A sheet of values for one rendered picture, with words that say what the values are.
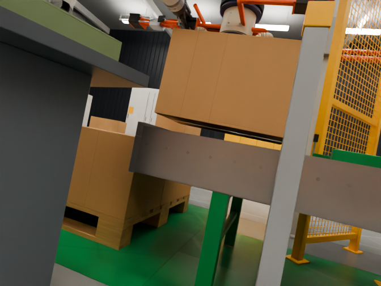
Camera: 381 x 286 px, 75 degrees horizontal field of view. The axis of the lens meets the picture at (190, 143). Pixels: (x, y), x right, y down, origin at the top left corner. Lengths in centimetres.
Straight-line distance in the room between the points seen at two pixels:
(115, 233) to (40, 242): 47
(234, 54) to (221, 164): 49
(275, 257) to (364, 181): 38
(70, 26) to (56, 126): 29
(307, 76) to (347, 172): 34
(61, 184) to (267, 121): 78
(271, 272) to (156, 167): 53
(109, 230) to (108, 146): 41
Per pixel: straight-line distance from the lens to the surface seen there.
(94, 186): 135
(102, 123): 877
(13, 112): 79
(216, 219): 94
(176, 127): 293
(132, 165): 104
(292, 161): 71
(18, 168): 81
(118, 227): 129
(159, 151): 99
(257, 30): 140
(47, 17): 82
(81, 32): 85
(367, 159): 105
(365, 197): 94
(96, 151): 134
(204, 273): 101
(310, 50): 78
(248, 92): 108
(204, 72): 113
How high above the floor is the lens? 55
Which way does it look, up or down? 1 degrees up
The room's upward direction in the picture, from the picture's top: 11 degrees clockwise
